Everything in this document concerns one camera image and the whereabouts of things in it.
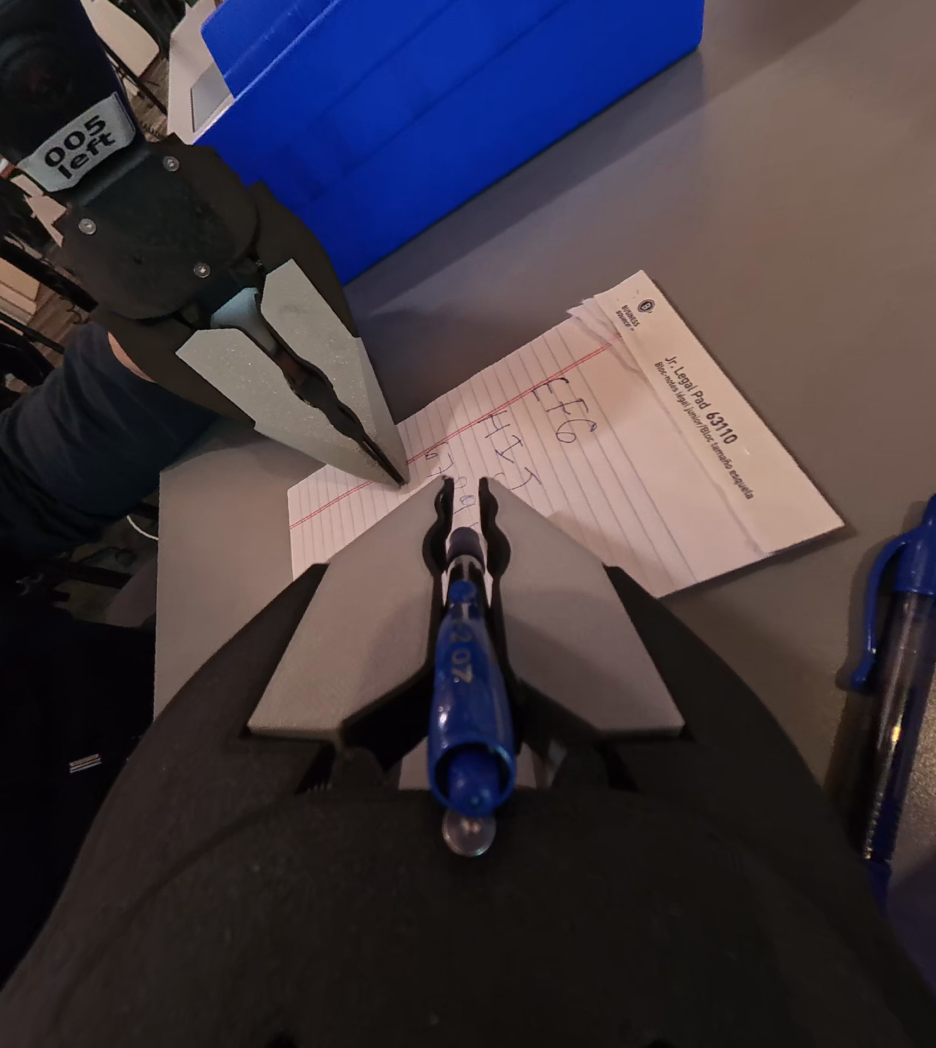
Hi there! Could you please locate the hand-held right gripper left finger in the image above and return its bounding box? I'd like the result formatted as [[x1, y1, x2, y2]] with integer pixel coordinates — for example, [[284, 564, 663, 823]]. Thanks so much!
[[247, 475, 448, 772]]

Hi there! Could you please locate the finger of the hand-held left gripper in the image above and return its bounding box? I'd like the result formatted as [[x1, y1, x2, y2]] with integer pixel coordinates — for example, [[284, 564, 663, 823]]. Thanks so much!
[[257, 259, 410, 484], [175, 327, 405, 487]]

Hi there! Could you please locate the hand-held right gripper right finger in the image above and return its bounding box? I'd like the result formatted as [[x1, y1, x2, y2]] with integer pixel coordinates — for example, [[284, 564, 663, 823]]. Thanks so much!
[[488, 477, 687, 775]]

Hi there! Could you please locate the blue retractable pen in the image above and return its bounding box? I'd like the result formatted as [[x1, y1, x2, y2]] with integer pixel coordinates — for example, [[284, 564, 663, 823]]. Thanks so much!
[[429, 526, 517, 818], [827, 491, 936, 894]]

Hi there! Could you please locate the white lined notepad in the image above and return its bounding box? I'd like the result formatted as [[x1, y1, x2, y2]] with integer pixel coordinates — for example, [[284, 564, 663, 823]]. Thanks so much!
[[286, 270, 846, 599]]

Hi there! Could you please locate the person's left forearm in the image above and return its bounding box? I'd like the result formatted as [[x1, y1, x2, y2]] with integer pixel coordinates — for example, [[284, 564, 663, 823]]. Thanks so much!
[[0, 323, 219, 566]]

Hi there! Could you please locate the blue plastic bin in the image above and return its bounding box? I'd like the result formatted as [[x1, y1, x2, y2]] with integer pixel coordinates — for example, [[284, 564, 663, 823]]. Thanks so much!
[[193, 0, 707, 286]]

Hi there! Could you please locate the person's dark clothing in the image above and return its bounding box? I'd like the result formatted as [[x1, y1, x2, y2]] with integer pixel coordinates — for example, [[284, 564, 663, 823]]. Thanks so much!
[[0, 565, 162, 1048]]

